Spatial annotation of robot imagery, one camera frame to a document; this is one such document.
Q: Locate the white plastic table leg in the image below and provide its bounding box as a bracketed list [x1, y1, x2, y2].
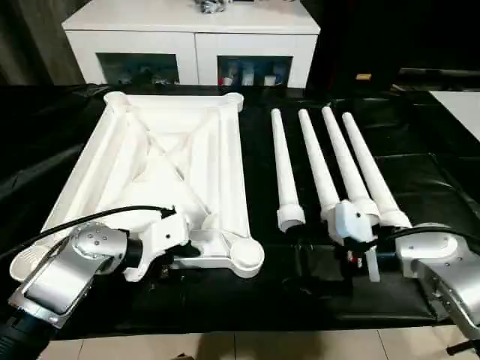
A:
[298, 108, 341, 228]
[270, 107, 306, 233]
[341, 113, 413, 230]
[321, 106, 380, 228]

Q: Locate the white plastic table top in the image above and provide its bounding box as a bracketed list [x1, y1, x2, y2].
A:
[9, 91, 266, 283]

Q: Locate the black work mat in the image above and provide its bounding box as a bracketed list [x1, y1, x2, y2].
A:
[0, 82, 480, 333]

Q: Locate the white flat board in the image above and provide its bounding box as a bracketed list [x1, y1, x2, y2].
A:
[427, 89, 480, 146]

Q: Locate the white cabinet with glass doors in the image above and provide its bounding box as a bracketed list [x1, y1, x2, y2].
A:
[61, 5, 322, 89]

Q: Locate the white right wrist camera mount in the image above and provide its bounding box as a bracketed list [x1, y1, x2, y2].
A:
[325, 199, 383, 283]

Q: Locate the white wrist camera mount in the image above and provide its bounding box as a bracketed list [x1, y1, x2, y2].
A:
[325, 199, 383, 283]
[122, 204, 193, 283]

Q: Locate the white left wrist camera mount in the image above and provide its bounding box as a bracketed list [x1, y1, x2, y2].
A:
[122, 204, 193, 283]

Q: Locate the black metal rail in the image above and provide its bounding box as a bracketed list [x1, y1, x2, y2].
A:
[397, 67, 480, 83]

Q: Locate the dark bundle of cables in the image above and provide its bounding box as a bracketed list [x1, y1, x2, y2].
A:
[193, 0, 227, 17]

